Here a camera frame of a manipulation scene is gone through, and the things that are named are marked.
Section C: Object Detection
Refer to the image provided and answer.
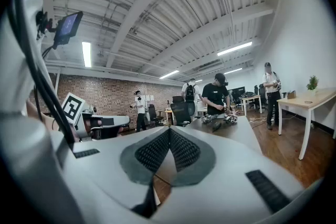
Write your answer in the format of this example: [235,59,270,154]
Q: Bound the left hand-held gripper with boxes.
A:
[61,92,131,141]

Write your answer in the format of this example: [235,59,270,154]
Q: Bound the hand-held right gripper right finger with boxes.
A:
[157,126,307,224]

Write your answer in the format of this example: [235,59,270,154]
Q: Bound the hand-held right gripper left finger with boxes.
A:
[56,126,171,210]

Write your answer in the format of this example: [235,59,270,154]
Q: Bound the person's left forearm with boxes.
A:
[26,99,61,132]

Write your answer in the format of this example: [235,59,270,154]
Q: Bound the black office chair with headrest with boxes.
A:
[170,95,193,127]

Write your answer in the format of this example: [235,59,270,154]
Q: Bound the ceiling strip light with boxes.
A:
[224,67,243,75]
[159,70,180,80]
[81,41,92,68]
[217,41,253,57]

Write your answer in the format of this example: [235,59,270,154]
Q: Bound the small light desk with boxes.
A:
[240,94,263,116]

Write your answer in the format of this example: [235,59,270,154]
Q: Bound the black backpack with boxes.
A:
[184,83,195,102]

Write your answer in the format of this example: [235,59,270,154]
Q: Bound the person's white shirt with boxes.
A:
[0,0,57,124]

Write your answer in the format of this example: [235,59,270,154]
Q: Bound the light wooden desk white legs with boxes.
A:
[277,87,336,161]

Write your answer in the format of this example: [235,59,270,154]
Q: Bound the small potted green plant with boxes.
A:
[306,75,320,92]

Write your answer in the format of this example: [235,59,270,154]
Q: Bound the tangled white floor cable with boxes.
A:
[248,116,268,124]

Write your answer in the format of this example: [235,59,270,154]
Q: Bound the black body cable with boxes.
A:
[6,0,77,145]

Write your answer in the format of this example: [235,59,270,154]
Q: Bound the black screen mount clamp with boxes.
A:
[35,10,57,36]

